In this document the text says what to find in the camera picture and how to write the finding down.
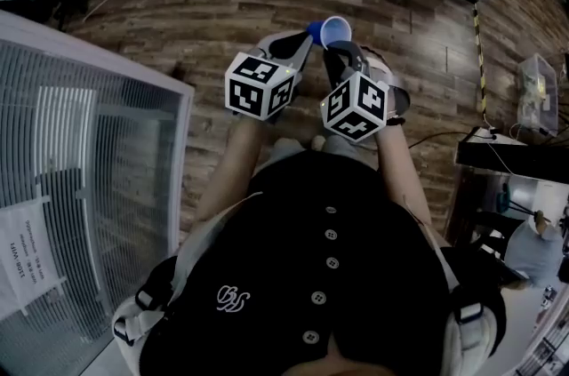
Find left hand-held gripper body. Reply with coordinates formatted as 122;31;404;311
225;49;306;124

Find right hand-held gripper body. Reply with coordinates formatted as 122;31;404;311
320;48;413;143

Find blue plastic cup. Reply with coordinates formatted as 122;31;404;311
307;15;353;52

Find person's right forearm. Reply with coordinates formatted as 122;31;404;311
377;123;435;228

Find person's left forearm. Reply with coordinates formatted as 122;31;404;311
195;116;268;224

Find blue jeans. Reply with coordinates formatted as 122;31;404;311
270;136;379;171

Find yellow black floor tape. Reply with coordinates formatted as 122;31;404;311
471;3;488;113

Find black buttoned shirt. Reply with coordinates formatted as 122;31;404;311
137;151;508;376

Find black table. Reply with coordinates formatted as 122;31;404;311
455;125;569;184

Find clear plastic box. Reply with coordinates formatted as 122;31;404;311
516;52;559;138

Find white paper sign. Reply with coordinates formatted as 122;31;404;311
0;200;68;320

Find black cable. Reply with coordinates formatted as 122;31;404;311
408;130;470;149

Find grey harness strap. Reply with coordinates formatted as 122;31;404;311
417;222;501;376
110;191;263;348

